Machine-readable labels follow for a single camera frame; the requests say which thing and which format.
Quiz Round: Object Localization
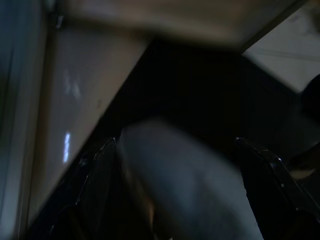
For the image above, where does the clear teal-capped water bottle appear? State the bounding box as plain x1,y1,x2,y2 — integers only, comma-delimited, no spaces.
117,119,265,240

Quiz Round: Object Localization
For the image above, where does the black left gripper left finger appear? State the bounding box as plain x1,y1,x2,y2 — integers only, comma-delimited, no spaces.
51,136,141,240

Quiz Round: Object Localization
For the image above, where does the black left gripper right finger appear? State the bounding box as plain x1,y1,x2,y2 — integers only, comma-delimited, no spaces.
234,136,320,240

